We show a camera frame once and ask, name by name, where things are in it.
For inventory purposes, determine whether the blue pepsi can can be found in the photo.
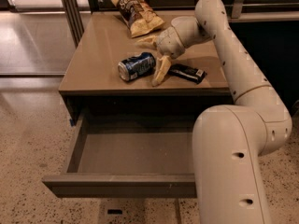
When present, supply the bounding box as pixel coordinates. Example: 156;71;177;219
118;52;156;81

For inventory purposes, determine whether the open top drawer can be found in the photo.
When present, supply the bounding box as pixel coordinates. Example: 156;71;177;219
42;112;196;198

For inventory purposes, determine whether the chip bag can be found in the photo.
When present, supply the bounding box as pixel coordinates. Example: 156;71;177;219
110;0;164;37

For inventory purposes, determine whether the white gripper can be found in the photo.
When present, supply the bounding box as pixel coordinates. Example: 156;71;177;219
135;27;185;87

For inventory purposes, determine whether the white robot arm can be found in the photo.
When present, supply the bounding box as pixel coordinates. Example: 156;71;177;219
137;0;292;224

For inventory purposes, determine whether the metal railing frame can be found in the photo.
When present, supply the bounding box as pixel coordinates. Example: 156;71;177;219
57;0;299;48

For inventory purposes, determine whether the floor outlet plate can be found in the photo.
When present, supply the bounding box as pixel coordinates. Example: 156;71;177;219
107;209;122;215

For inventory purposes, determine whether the black snack bar wrapper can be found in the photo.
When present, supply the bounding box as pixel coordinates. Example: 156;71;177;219
168;63;206;84

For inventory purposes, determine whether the brown drawer cabinet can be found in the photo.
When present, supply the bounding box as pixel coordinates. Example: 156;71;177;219
59;12;233;121

